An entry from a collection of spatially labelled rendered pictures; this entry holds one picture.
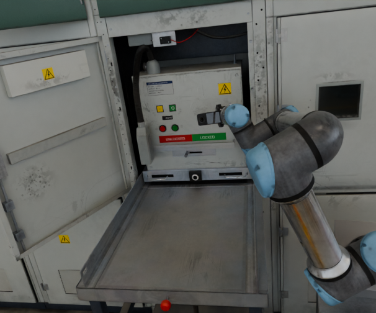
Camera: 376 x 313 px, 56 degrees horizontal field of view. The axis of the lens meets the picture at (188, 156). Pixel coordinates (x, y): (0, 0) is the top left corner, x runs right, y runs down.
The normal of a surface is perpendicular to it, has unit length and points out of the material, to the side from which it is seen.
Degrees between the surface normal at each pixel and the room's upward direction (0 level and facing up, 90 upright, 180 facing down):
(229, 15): 90
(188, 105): 90
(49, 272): 90
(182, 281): 0
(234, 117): 75
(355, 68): 90
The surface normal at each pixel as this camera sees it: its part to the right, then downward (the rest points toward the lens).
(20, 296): -0.11, 0.40
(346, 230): -0.29, -0.36
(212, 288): -0.11, -0.91
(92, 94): 0.80, 0.14
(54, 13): 0.57, 0.26
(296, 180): 0.22, 0.35
